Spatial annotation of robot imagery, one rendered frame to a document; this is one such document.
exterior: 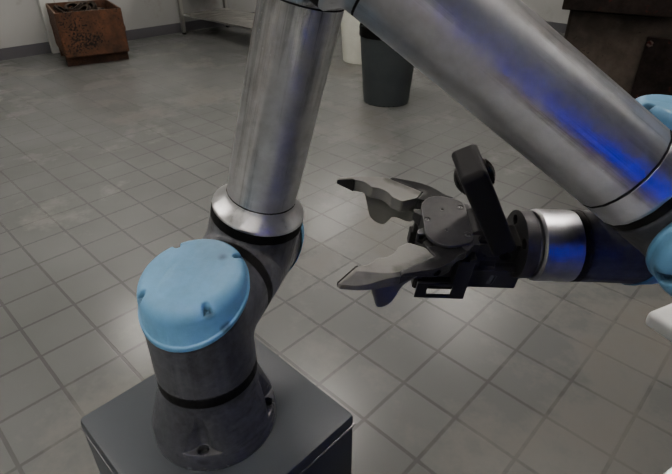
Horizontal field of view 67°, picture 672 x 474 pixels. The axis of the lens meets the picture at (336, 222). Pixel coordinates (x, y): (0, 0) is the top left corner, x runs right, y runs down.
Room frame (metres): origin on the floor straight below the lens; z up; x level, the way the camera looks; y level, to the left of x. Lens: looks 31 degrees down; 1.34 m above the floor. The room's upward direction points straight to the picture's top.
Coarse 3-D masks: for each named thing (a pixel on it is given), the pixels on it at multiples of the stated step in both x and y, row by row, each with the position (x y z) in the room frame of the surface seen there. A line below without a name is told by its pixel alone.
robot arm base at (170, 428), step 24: (240, 384) 0.39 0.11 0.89; (264, 384) 0.44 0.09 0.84; (168, 408) 0.38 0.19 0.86; (192, 408) 0.37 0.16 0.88; (216, 408) 0.38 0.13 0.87; (240, 408) 0.39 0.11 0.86; (264, 408) 0.41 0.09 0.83; (168, 432) 0.37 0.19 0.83; (192, 432) 0.37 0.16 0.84; (216, 432) 0.37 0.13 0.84; (240, 432) 0.38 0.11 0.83; (264, 432) 0.39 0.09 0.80; (168, 456) 0.37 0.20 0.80; (192, 456) 0.36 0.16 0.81; (216, 456) 0.36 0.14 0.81; (240, 456) 0.37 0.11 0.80
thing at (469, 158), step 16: (464, 160) 0.42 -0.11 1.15; (480, 160) 0.41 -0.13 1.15; (464, 176) 0.40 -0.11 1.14; (480, 176) 0.39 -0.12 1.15; (464, 192) 0.41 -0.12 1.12; (480, 192) 0.40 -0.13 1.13; (480, 208) 0.40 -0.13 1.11; (496, 208) 0.40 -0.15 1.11; (480, 224) 0.41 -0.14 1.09; (496, 224) 0.41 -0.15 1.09; (496, 240) 0.41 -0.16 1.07; (512, 240) 0.41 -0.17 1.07
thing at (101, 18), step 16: (96, 0) 6.24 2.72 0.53; (64, 16) 5.35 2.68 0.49; (80, 16) 5.43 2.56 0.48; (96, 16) 5.51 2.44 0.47; (112, 16) 5.59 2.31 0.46; (64, 32) 5.33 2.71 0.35; (80, 32) 5.41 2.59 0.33; (96, 32) 5.49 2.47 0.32; (112, 32) 5.57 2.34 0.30; (64, 48) 5.31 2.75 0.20; (80, 48) 5.39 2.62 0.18; (96, 48) 5.47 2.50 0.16; (112, 48) 5.56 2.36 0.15; (128, 48) 5.65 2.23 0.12; (80, 64) 5.44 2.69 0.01
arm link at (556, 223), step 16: (544, 224) 0.43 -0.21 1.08; (560, 224) 0.43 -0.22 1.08; (576, 224) 0.43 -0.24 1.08; (544, 240) 0.42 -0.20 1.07; (560, 240) 0.41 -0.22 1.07; (576, 240) 0.41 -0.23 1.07; (544, 256) 0.41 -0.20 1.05; (560, 256) 0.41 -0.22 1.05; (576, 256) 0.41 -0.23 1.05; (544, 272) 0.41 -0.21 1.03; (560, 272) 0.41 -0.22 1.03; (576, 272) 0.41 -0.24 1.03
